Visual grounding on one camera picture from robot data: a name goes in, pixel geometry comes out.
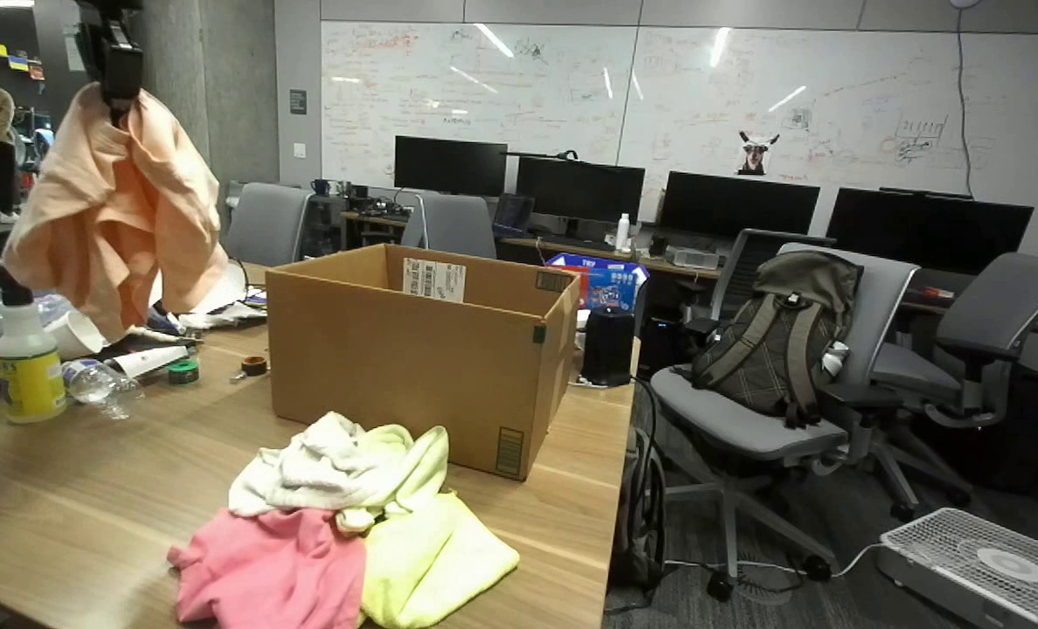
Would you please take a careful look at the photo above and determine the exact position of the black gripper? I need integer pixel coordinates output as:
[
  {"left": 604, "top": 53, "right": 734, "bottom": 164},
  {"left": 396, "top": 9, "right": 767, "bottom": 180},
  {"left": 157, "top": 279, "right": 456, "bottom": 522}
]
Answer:
[{"left": 74, "top": 0, "right": 145, "bottom": 119}]

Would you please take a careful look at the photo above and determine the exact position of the peach printed t-shirt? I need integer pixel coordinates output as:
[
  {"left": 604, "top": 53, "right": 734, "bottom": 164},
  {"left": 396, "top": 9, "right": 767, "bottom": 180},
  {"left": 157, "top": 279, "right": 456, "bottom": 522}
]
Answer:
[{"left": 3, "top": 84, "right": 229, "bottom": 338}]

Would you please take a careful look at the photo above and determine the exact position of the white cloth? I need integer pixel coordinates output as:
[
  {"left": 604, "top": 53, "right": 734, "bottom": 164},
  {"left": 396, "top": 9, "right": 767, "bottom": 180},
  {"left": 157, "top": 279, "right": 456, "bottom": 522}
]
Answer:
[{"left": 229, "top": 413, "right": 414, "bottom": 518}]

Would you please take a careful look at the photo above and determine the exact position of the brown cardboard box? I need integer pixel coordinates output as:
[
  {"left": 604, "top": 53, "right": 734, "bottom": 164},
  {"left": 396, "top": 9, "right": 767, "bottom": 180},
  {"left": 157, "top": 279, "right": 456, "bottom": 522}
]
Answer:
[{"left": 267, "top": 246, "right": 582, "bottom": 478}]

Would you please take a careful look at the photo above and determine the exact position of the grey office chair left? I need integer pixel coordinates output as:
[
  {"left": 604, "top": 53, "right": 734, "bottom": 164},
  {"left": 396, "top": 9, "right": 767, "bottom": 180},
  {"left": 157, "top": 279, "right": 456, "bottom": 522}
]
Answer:
[{"left": 225, "top": 183, "right": 308, "bottom": 266}]

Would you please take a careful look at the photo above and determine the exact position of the grey office chair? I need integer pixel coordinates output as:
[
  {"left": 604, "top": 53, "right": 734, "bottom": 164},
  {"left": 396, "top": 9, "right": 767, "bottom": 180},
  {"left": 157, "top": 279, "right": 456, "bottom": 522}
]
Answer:
[
  {"left": 402, "top": 195, "right": 496, "bottom": 260},
  {"left": 225, "top": 183, "right": 308, "bottom": 266},
  {"left": 647, "top": 240, "right": 921, "bottom": 603}
]

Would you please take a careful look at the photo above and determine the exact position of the green tape roll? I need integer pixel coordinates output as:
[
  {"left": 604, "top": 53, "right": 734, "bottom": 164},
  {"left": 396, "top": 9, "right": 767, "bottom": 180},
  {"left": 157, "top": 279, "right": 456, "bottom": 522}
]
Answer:
[{"left": 164, "top": 359, "right": 201, "bottom": 386}]

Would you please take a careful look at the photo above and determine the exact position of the yellow spray bottle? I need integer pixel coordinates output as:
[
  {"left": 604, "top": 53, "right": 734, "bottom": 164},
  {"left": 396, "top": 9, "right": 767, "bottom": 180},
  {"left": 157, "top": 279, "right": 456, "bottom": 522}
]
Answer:
[{"left": 0, "top": 266, "right": 66, "bottom": 423}]

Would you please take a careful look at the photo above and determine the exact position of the clear plastic bottle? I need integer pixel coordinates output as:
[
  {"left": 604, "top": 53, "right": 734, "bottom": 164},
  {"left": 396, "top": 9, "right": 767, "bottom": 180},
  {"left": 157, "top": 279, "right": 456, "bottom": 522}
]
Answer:
[{"left": 64, "top": 359, "right": 136, "bottom": 421}]

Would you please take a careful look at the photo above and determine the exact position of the small brown tape roll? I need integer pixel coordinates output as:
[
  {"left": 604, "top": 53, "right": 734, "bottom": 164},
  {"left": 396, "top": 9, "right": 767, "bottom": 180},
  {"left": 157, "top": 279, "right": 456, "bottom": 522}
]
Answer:
[{"left": 231, "top": 356, "right": 270, "bottom": 386}]

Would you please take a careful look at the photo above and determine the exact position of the black monitor far left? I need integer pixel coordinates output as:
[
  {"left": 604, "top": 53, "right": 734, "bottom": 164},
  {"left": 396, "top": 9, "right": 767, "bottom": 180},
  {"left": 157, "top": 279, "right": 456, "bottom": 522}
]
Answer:
[{"left": 396, "top": 138, "right": 508, "bottom": 195}]

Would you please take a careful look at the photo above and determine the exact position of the black monitor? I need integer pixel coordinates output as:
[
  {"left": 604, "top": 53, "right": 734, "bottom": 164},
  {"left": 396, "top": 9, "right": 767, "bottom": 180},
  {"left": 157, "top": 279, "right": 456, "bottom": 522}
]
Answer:
[
  {"left": 518, "top": 158, "right": 642, "bottom": 222},
  {"left": 396, "top": 138, "right": 508, "bottom": 195},
  {"left": 828, "top": 189, "right": 1035, "bottom": 277},
  {"left": 656, "top": 171, "right": 818, "bottom": 239}
]

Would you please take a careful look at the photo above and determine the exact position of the grey office chair near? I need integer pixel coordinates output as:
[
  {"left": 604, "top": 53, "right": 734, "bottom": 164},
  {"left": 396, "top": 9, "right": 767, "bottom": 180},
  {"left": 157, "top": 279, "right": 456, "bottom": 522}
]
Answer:
[{"left": 402, "top": 195, "right": 496, "bottom": 260}]

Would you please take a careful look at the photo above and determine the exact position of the pink cloth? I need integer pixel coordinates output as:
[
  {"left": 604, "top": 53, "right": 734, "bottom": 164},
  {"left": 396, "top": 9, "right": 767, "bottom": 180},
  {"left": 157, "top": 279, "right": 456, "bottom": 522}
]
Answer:
[{"left": 168, "top": 512, "right": 367, "bottom": 629}]

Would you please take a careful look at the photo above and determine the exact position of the blue snack bag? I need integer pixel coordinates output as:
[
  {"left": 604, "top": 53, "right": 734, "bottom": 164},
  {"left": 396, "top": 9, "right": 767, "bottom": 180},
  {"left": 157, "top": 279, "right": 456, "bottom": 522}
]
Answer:
[{"left": 553, "top": 252, "right": 647, "bottom": 311}]

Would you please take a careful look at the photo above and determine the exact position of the yellow-green cloth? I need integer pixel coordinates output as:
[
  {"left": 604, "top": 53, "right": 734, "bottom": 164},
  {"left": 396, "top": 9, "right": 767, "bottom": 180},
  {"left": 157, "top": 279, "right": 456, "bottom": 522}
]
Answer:
[{"left": 359, "top": 426, "right": 520, "bottom": 629}]

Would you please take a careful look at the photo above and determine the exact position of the olive grey backpack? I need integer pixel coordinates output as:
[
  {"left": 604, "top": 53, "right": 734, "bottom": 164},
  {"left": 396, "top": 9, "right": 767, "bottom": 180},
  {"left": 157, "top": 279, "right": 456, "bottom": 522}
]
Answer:
[{"left": 689, "top": 252, "right": 864, "bottom": 426}]

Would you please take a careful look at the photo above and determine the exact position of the grey office chair right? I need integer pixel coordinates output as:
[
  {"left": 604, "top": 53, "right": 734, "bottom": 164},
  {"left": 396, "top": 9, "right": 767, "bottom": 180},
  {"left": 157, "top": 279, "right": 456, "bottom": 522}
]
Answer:
[{"left": 647, "top": 240, "right": 921, "bottom": 603}]

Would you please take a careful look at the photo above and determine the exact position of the white floor fan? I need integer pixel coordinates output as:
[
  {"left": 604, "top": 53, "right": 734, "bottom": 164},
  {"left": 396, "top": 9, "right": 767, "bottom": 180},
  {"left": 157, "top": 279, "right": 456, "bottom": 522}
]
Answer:
[{"left": 881, "top": 506, "right": 1038, "bottom": 629}]

